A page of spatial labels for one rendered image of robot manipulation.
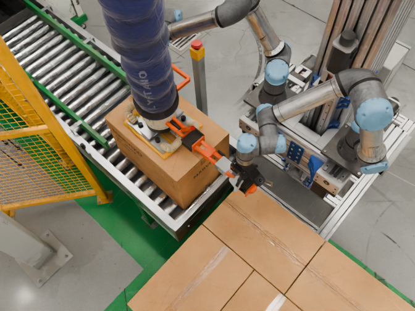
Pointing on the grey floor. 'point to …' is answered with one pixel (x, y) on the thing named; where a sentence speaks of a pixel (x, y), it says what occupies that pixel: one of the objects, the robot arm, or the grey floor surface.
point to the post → (199, 78)
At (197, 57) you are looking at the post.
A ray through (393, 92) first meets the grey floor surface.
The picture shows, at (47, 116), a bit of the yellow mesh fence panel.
